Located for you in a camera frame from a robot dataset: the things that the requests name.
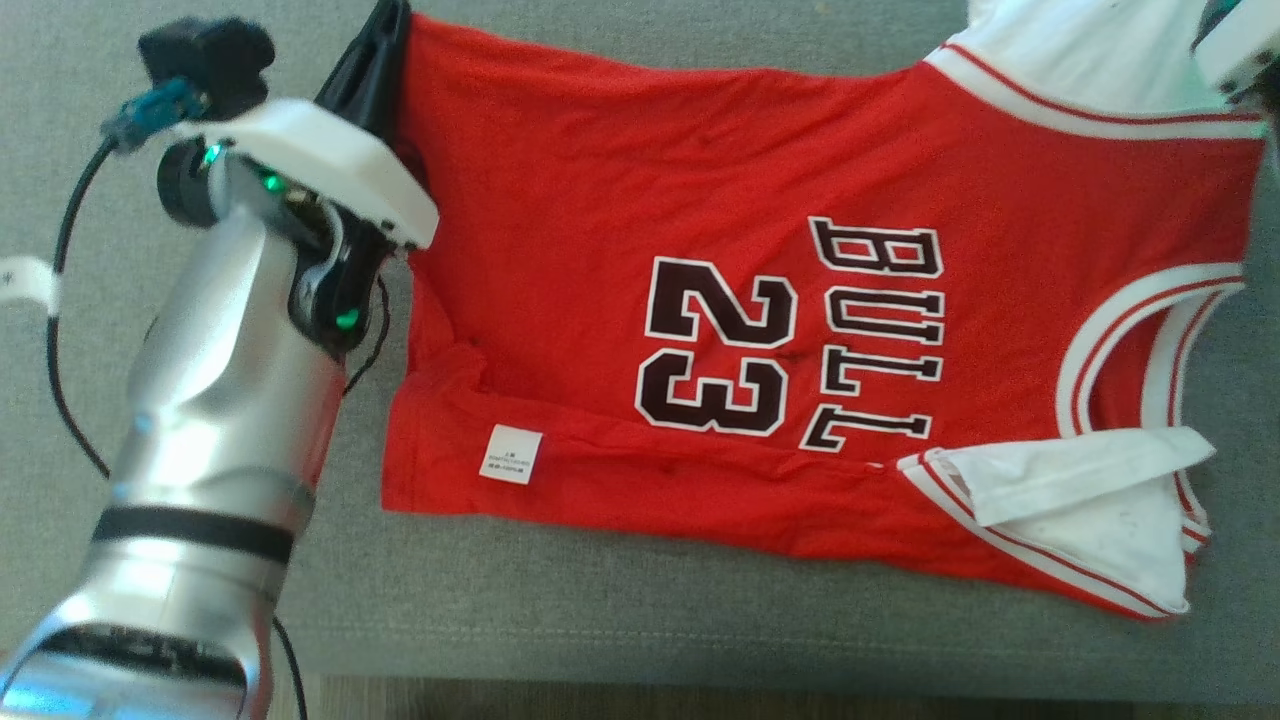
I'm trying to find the red basketball jersey number 23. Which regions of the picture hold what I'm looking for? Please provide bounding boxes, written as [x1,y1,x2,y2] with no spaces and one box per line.
[380,0,1269,623]

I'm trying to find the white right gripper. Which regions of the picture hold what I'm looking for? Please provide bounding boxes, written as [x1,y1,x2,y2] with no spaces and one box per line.
[1190,0,1280,101]

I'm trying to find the large grey fabric sofa cushion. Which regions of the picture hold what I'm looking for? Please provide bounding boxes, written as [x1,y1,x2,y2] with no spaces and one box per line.
[0,0,1280,701]

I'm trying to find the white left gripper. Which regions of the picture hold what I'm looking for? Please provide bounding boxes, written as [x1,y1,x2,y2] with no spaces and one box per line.
[170,0,441,363]

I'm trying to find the white left cable tag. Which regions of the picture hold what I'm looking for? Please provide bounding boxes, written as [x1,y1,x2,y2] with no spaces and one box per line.
[0,256,59,313]

